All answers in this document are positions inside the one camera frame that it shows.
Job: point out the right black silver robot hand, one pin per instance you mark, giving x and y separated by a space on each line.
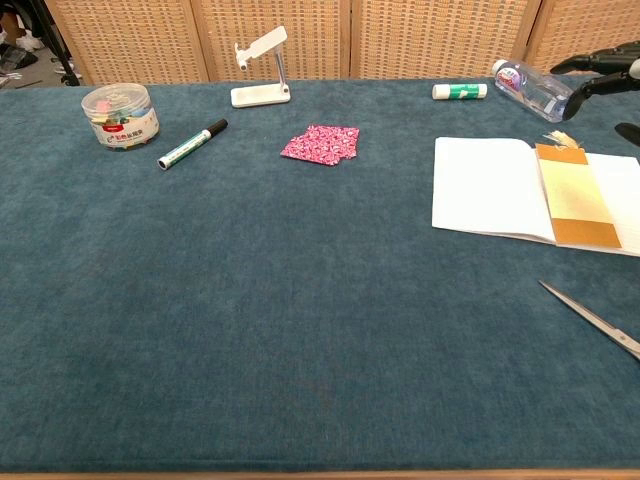
615 55

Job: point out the brown cream bookmark with tassel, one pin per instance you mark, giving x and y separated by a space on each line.
575 195

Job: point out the open white notebook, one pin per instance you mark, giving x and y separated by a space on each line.
485 185

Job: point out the clear plastic water bottle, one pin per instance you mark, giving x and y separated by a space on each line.
535 90

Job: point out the green white glue stick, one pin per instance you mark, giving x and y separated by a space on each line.
460 91

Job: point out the woven wooden folding screen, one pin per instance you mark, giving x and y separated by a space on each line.
350 40

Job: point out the pink patterned cloth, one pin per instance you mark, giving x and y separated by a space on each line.
322 145

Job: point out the white phone stand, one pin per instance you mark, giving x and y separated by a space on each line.
262 75

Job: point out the green white marker pen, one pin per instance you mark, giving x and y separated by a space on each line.
190 145

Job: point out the blue table mat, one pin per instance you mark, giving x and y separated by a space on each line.
250 300

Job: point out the clear jar of binder clips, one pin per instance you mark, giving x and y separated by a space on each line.
120 117

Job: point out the black tripod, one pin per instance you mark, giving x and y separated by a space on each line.
55 45

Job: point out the white sneaker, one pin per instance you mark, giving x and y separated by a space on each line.
30 41

